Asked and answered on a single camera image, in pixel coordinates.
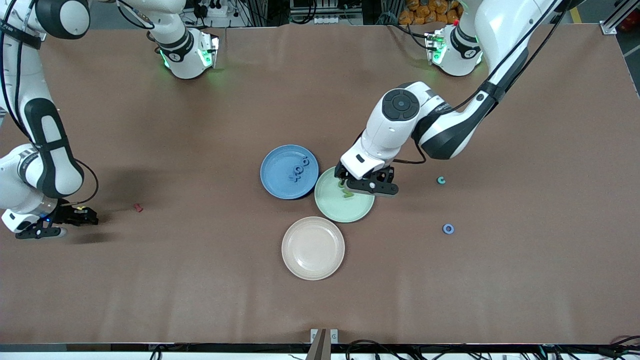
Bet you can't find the green plate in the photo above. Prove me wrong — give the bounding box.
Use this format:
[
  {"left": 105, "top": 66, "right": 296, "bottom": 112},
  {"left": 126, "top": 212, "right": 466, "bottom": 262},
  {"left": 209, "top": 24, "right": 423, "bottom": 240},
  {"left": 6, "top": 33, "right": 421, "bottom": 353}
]
[{"left": 314, "top": 166, "right": 376, "bottom": 224}]

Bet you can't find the blue plate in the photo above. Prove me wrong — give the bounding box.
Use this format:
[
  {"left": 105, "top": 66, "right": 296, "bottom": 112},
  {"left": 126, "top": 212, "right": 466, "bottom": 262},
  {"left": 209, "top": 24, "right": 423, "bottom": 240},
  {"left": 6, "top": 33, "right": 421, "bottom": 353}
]
[{"left": 260, "top": 144, "right": 320, "bottom": 200}]

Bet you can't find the beige plate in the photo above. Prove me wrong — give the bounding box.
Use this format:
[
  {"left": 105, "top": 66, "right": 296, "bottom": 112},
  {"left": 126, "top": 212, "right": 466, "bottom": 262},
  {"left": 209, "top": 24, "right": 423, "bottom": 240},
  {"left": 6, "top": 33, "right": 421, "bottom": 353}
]
[{"left": 281, "top": 216, "right": 346, "bottom": 281}]

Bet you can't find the bag of orange items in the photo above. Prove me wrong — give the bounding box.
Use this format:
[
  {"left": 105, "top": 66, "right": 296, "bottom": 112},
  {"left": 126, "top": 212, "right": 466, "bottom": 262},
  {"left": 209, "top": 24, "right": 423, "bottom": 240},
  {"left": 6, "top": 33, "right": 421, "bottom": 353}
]
[{"left": 398, "top": 0, "right": 461, "bottom": 26}]

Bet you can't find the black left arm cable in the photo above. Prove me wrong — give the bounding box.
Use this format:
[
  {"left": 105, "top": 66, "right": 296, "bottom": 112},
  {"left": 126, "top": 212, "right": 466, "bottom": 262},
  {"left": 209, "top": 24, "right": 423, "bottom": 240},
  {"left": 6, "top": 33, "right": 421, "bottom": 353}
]
[{"left": 350, "top": 0, "right": 571, "bottom": 166}]

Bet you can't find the metal table edge bracket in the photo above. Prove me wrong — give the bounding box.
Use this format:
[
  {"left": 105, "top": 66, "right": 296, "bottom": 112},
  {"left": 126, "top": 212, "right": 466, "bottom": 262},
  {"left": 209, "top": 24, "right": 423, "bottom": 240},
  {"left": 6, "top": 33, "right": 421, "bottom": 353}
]
[{"left": 310, "top": 328, "right": 339, "bottom": 345}]

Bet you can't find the grey camera pole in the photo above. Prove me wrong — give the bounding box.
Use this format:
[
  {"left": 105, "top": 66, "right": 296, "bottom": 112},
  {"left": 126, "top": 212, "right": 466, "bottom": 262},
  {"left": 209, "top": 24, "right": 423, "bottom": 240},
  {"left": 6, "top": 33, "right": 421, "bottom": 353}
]
[{"left": 305, "top": 328, "right": 327, "bottom": 360}]

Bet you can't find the aluminium frame profile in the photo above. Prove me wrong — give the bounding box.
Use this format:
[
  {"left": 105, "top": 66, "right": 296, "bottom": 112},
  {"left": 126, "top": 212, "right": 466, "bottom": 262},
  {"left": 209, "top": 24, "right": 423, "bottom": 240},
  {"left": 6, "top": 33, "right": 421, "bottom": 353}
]
[{"left": 602, "top": 0, "right": 640, "bottom": 36}]

